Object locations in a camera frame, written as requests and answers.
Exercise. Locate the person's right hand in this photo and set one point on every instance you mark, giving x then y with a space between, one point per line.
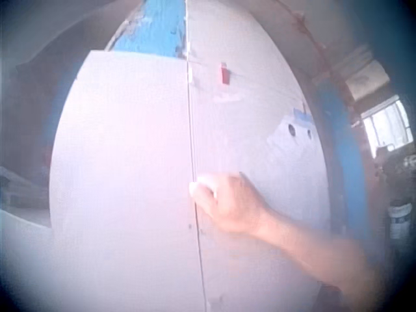
232 204

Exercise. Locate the person's right fingers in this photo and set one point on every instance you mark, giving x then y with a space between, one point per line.
205 198

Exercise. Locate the white sponge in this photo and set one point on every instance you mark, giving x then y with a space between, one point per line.
203 182

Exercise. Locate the red tile leveling clip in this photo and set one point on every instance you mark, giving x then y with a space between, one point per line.
224 74

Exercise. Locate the blue masking tape strip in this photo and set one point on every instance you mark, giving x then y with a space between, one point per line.
302 117

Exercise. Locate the white plastic bucket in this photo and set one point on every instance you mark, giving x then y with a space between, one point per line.
399 221

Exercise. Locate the window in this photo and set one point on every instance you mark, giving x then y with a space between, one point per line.
386 125

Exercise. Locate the large white wall tile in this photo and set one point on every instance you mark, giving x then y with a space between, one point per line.
253 136
126 182

